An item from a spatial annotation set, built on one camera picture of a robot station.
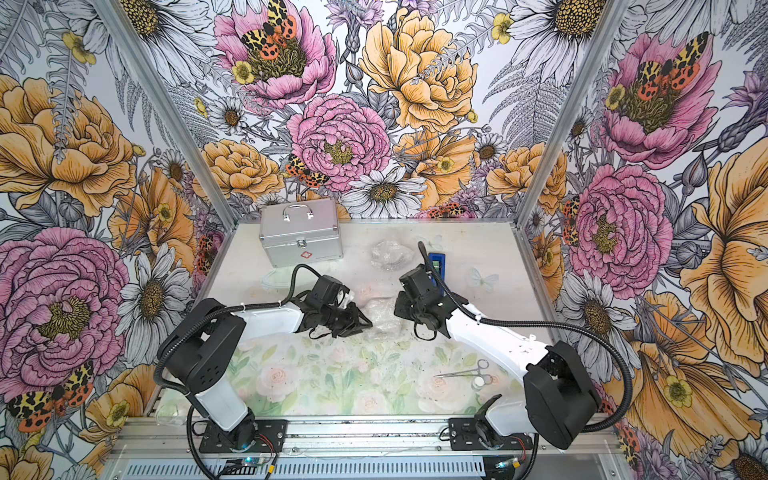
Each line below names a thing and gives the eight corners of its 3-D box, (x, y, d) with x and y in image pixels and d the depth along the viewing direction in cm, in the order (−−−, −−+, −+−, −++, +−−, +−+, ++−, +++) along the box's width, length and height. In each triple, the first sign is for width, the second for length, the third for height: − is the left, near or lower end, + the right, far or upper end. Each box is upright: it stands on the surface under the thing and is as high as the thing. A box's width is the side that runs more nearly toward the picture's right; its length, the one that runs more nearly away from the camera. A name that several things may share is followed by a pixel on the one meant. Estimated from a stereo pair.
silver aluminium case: (273, 270, 109) (256, 237, 95) (277, 238, 119) (262, 204, 106) (342, 262, 111) (335, 229, 98) (340, 231, 121) (334, 197, 108)
